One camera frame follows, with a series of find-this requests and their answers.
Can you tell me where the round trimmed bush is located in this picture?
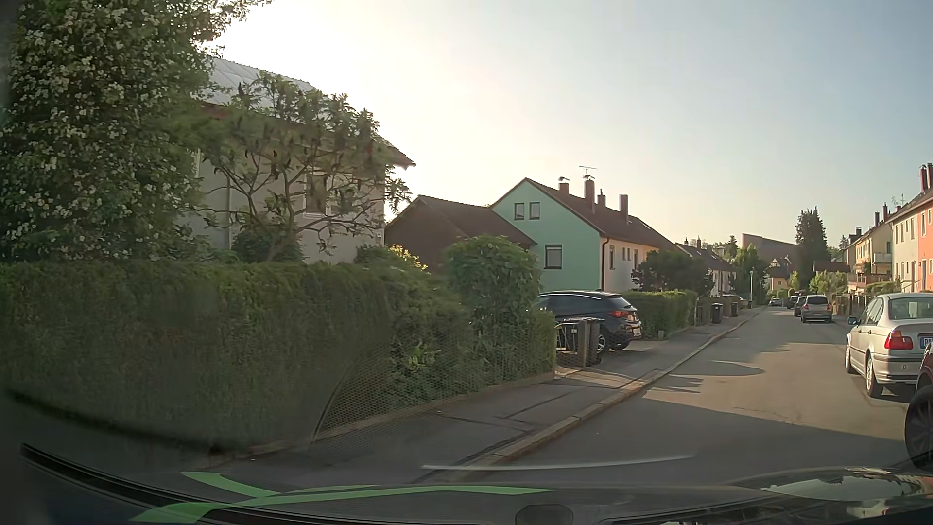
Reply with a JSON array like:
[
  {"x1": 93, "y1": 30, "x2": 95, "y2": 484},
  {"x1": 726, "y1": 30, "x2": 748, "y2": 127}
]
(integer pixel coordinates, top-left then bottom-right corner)
[{"x1": 445, "y1": 235, "x2": 542, "y2": 322}]

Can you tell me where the dark brown-roofed building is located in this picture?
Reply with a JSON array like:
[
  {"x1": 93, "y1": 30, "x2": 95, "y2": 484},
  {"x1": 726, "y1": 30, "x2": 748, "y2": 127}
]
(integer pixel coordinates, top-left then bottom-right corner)
[{"x1": 384, "y1": 194, "x2": 538, "y2": 272}]

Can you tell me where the mint green house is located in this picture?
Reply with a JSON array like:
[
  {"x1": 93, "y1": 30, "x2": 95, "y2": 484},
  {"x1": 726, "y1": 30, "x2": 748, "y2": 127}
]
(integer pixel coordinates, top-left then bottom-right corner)
[{"x1": 490, "y1": 166, "x2": 675, "y2": 294}]

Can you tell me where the grey house with dark roof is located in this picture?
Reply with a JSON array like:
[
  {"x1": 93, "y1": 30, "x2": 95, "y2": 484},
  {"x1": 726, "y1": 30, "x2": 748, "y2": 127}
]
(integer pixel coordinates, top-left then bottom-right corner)
[{"x1": 178, "y1": 57, "x2": 416, "y2": 265}]

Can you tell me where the dark blue car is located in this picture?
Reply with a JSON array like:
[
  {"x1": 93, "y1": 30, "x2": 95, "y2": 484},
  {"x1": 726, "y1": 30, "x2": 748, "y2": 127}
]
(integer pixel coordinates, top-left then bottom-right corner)
[{"x1": 536, "y1": 290, "x2": 644, "y2": 354}]

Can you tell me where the grey paved pavement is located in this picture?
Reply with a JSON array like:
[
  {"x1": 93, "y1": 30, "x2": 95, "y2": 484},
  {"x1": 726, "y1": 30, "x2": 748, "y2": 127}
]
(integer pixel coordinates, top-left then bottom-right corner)
[{"x1": 146, "y1": 310, "x2": 759, "y2": 490}]

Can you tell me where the sparse-leaved small tree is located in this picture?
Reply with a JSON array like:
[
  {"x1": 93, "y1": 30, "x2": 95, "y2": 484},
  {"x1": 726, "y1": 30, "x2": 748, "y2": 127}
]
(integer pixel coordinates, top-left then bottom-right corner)
[{"x1": 197, "y1": 71, "x2": 413, "y2": 263}]

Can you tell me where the low green hedge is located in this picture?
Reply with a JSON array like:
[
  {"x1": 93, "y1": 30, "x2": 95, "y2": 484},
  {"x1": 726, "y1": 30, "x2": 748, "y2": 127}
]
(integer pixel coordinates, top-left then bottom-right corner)
[{"x1": 623, "y1": 289, "x2": 698, "y2": 338}]

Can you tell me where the dark round tree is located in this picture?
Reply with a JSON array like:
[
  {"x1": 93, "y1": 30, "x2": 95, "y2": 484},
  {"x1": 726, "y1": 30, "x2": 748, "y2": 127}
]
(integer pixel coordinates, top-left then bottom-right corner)
[{"x1": 632, "y1": 249, "x2": 715, "y2": 295}]

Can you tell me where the car's own bonnet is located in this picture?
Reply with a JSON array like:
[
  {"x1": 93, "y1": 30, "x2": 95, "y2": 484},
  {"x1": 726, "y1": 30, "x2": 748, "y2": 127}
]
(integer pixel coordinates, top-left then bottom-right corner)
[{"x1": 22, "y1": 445, "x2": 933, "y2": 525}]

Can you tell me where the white house with dark roof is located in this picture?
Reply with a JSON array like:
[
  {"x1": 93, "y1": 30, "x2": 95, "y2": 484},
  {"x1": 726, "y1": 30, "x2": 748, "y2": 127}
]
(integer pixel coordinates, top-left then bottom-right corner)
[{"x1": 674, "y1": 237, "x2": 737, "y2": 296}]

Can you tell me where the long green hedge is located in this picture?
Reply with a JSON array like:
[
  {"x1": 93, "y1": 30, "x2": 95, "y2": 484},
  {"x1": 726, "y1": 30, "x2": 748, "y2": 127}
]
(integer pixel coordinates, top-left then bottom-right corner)
[{"x1": 0, "y1": 259, "x2": 558, "y2": 449}]

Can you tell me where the large distant building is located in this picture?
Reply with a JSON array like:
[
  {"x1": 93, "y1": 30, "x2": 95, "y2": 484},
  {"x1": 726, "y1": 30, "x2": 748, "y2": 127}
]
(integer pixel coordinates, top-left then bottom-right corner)
[{"x1": 742, "y1": 233, "x2": 799, "y2": 265}]

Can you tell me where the grey asphalt road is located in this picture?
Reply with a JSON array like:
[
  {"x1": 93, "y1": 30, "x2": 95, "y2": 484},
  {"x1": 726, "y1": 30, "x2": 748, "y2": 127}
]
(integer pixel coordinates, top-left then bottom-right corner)
[{"x1": 437, "y1": 306, "x2": 933, "y2": 486}]

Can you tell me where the tall dark conifer tree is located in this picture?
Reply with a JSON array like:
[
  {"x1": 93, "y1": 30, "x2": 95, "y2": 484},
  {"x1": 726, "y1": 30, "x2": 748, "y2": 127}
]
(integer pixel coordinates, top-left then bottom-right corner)
[{"x1": 795, "y1": 207, "x2": 830, "y2": 290}]

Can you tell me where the silver estate car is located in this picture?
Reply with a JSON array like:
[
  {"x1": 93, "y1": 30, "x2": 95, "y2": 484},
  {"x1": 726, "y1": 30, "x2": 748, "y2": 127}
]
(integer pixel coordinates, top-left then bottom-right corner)
[{"x1": 800, "y1": 295, "x2": 834, "y2": 324}]

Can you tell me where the white-flowering tree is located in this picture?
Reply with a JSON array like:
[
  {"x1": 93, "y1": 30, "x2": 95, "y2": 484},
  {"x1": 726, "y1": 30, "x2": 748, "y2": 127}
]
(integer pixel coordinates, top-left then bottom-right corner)
[{"x1": 0, "y1": 0, "x2": 271, "y2": 263}]

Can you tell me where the silver saloon car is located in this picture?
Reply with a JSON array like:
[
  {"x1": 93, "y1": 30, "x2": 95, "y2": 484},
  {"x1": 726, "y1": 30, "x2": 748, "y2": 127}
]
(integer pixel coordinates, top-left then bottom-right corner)
[{"x1": 845, "y1": 292, "x2": 933, "y2": 399}]

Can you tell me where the row of terraced houses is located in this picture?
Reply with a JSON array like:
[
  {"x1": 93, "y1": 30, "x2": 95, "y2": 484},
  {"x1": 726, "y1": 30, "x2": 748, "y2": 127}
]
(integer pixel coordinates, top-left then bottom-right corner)
[{"x1": 838, "y1": 162, "x2": 933, "y2": 296}]

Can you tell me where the metal gate with post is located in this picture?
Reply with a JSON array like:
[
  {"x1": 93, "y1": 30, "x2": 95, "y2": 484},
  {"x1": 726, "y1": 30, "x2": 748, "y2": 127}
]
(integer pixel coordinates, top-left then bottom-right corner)
[{"x1": 555, "y1": 317, "x2": 604, "y2": 368}]

